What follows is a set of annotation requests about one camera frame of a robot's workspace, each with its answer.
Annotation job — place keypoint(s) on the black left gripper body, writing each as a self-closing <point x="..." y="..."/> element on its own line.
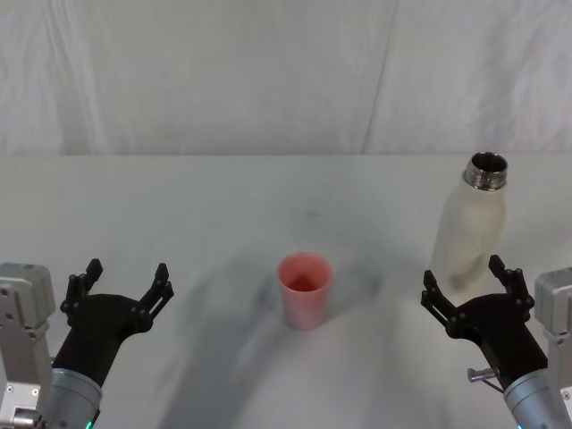
<point x="96" y="326"/>

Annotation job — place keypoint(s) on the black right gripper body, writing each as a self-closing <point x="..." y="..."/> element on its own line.
<point x="500" y="330"/>

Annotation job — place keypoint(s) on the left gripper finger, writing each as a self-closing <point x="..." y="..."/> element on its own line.
<point x="156" y="295"/>
<point x="76" y="295"/>

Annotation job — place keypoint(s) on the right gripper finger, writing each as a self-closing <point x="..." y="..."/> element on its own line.
<point x="516" y="288"/>
<point x="440" y="306"/>

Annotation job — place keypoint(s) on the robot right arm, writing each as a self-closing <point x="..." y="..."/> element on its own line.
<point x="554" y="313"/>

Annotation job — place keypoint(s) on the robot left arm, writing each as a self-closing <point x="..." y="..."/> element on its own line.
<point x="24" y="322"/>

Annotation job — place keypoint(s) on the cream vacuum bottle steel neck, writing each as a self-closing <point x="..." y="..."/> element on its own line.
<point x="471" y="228"/>

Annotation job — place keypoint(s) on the white table cloth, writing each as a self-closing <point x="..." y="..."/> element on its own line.
<point x="214" y="214"/>

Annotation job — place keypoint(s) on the pink cup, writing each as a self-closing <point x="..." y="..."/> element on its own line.
<point x="305" y="300"/>

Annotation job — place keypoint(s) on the white curtain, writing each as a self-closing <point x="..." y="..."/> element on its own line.
<point x="250" y="76"/>

